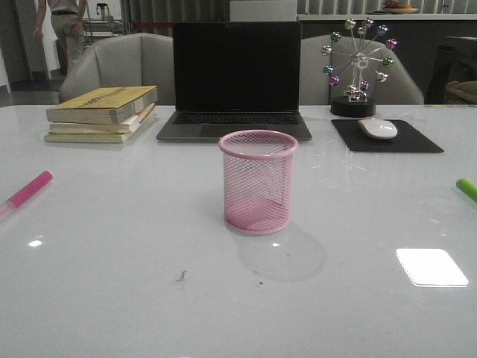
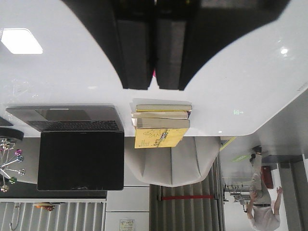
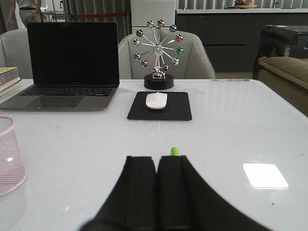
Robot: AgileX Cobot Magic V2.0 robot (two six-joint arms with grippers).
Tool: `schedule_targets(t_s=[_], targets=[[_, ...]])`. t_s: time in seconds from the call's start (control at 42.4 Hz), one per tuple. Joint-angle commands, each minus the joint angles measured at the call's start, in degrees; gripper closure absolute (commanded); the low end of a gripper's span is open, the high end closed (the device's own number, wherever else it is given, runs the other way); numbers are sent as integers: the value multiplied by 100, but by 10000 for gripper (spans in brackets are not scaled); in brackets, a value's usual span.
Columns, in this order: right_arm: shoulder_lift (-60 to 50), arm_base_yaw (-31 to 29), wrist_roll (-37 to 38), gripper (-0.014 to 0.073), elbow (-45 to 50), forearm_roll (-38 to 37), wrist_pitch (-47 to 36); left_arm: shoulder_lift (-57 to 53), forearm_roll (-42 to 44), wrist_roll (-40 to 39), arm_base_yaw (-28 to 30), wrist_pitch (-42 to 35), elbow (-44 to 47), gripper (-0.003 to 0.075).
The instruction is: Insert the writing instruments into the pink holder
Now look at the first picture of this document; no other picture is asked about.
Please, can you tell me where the black mouse pad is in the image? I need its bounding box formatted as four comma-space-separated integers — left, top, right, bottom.
332, 119, 444, 154

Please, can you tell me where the middle cream book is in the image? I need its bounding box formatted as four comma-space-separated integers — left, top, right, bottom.
49, 104, 156, 134

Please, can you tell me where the pink mesh pen holder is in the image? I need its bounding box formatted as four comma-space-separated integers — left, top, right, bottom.
218, 129, 298, 235

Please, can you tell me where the left grey armchair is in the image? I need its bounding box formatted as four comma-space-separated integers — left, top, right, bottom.
58, 33, 175, 105

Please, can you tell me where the pink highlighter pen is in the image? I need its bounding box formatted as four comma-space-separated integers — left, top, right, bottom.
1, 171, 53, 222

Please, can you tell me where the fruit bowl on counter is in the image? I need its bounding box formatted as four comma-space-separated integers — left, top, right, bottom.
383, 0, 418, 14

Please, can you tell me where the green highlighter pen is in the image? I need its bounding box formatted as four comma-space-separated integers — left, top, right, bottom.
455, 178, 477, 202

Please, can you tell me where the ferris wheel desk ornament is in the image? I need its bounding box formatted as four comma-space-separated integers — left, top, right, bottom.
321, 17, 398, 118

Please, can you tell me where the cream book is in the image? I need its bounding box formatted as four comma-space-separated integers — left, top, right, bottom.
49, 104, 156, 134
43, 112, 154, 144

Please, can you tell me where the grey armchair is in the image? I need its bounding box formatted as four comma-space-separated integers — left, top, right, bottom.
58, 33, 175, 105
299, 34, 424, 105

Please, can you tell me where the top yellow book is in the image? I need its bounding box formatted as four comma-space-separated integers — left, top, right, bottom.
46, 86, 157, 124

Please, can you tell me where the bottom cream book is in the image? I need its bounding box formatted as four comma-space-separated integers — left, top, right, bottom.
43, 112, 154, 144

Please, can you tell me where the right grey armchair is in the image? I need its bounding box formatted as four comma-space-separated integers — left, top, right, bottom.
299, 34, 424, 105

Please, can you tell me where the grey laptop computer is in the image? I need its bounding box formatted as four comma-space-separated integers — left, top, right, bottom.
157, 21, 312, 142

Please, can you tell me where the white computer mouse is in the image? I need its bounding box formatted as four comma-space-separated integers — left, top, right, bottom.
358, 118, 398, 139

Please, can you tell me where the person in background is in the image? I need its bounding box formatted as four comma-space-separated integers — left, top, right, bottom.
33, 0, 87, 75

